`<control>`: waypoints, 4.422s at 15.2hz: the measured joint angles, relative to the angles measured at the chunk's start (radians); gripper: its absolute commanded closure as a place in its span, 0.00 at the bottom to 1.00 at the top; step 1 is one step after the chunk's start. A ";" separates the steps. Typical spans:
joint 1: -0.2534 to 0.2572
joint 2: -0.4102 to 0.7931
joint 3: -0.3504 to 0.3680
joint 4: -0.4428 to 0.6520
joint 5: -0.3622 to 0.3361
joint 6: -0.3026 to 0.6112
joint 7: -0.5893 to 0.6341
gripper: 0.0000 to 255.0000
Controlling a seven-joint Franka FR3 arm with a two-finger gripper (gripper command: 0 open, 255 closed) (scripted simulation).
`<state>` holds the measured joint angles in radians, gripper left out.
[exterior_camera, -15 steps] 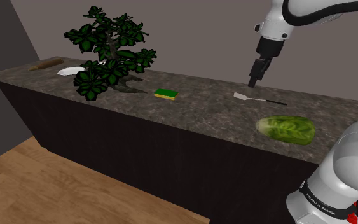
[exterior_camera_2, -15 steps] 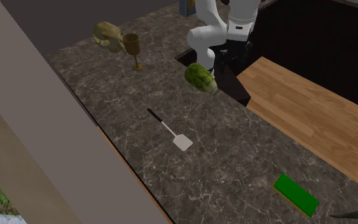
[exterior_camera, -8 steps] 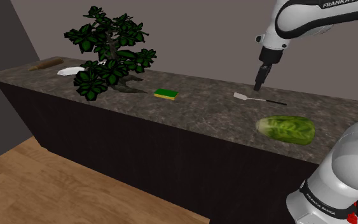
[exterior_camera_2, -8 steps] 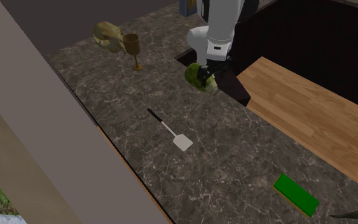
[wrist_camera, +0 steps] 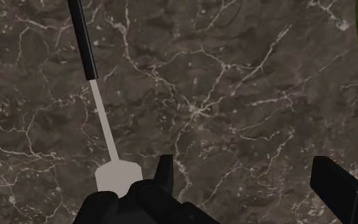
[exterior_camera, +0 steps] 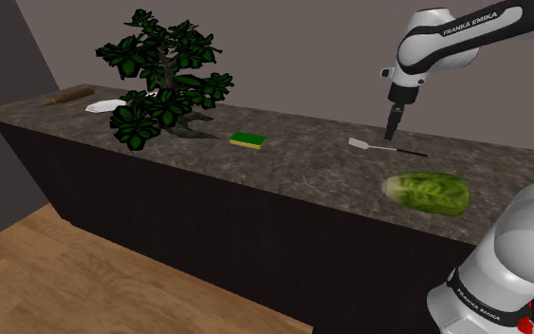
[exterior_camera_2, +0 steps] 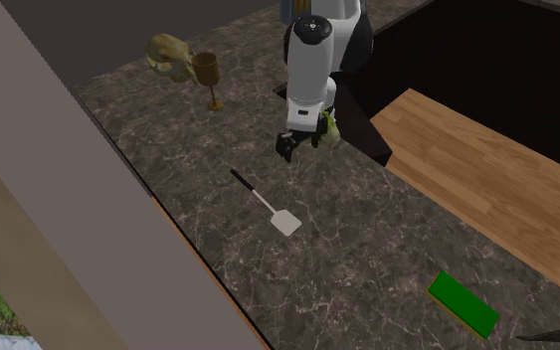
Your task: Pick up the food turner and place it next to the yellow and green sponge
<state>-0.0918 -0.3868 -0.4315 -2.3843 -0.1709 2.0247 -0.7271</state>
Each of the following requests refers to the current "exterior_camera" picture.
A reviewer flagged brown wooden rolling pin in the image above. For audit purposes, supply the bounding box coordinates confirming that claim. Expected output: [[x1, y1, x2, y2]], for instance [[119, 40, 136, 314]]
[[41, 85, 96, 107]]

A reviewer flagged green leafy potted plant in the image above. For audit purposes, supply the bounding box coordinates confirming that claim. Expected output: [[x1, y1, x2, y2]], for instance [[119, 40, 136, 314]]
[[95, 9, 235, 153]]

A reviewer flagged green and yellow sponge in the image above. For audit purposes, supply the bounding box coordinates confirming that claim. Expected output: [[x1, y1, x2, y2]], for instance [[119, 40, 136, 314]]
[[229, 131, 267, 151]]

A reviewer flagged dark kitchen counter cabinet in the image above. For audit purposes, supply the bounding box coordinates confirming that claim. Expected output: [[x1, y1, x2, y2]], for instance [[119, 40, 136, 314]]
[[0, 119, 480, 334]]

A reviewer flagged green lettuce head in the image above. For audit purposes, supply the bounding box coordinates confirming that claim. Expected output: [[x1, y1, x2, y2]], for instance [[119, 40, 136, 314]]
[[380, 172, 471, 217]]

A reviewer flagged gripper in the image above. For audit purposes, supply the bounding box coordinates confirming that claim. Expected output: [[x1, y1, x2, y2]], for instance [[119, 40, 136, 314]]
[[383, 83, 421, 141]]

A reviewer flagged white spatula with black handle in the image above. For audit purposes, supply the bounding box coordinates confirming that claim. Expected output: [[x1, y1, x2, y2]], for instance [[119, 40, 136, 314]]
[[347, 137, 430, 158]]

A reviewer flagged white flat dish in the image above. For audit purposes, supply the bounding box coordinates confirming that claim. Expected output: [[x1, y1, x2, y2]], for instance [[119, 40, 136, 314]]
[[84, 99, 128, 115]]

